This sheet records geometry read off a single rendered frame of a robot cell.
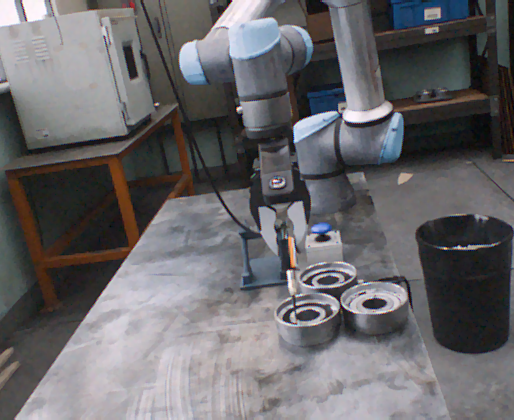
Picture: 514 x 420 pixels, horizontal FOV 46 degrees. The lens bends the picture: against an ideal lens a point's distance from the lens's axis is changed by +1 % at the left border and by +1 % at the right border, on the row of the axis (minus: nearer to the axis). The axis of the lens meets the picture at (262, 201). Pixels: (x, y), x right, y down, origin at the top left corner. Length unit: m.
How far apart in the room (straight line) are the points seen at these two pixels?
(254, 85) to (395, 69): 4.14
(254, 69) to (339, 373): 0.45
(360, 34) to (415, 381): 0.76
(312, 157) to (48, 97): 2.03
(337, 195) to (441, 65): 3.64
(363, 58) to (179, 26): 3.50
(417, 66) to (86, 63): 2.78
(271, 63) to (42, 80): 2.46
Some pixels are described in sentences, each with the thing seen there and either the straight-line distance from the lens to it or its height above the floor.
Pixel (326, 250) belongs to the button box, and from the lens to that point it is 1.18.
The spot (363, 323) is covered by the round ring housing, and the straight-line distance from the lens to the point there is 0.95.
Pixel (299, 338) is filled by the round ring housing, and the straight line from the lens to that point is 0.94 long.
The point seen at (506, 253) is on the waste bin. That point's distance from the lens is 2.22.
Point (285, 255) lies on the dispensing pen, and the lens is 0.94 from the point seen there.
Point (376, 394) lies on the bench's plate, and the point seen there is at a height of 0.80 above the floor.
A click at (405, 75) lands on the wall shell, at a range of 5.01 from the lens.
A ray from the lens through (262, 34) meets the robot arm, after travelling 0.88.
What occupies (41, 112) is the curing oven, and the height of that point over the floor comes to 0.99.
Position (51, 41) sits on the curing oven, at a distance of 3.22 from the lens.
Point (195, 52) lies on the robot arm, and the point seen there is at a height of 1.25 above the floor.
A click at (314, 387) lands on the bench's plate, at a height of 0.80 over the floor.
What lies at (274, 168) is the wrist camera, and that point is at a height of 1.08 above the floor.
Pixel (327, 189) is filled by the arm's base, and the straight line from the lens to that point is 1.48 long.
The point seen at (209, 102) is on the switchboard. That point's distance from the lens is 4.79.
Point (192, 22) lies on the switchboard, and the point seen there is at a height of 1.30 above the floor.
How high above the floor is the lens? 1.30
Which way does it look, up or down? 17 degrees down
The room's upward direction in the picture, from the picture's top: 10 degrees counter-clockwise
